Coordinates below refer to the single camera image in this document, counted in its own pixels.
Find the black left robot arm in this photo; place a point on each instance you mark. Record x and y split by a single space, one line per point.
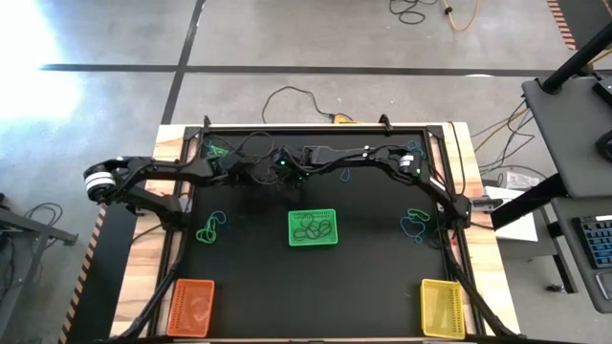
158 167

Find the orange plastic basket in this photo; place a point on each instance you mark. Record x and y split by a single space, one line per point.
179 310

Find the green plastic basket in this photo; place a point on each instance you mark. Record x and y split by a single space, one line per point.
313 243

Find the black computer mouse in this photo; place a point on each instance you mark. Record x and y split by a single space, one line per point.
606 145

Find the grey keyboard desk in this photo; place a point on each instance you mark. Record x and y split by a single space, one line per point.
569 282

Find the black backlit keyboard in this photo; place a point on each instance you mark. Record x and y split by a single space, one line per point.
597 241

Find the black desk pole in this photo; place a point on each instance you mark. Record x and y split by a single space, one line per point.
574 62

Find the black rubber band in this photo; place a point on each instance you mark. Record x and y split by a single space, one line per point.
308 221
322 229
301 233

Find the yellow power plug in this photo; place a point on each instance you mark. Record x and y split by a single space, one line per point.
342 119

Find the grey desk top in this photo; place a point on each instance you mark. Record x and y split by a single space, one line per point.
569 138

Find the black hazard-striped floor mat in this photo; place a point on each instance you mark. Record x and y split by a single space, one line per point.
110 286
588 14

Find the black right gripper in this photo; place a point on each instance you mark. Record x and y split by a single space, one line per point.
318 155

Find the white plastic packet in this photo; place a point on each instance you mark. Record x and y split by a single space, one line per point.
518 180

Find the black frame clamp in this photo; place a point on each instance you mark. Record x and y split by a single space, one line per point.
385 122
206 122

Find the white paper sheet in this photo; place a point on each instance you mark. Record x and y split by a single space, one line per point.
518 229

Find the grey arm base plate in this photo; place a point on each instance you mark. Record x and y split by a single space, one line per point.
487 203

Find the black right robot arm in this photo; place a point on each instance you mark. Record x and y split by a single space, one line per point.
430 179

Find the black metal stand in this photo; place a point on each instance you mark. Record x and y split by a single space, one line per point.
38 228

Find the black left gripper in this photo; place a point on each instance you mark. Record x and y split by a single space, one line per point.
253 172

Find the yellow plastic basket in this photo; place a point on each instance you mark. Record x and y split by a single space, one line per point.
442 286

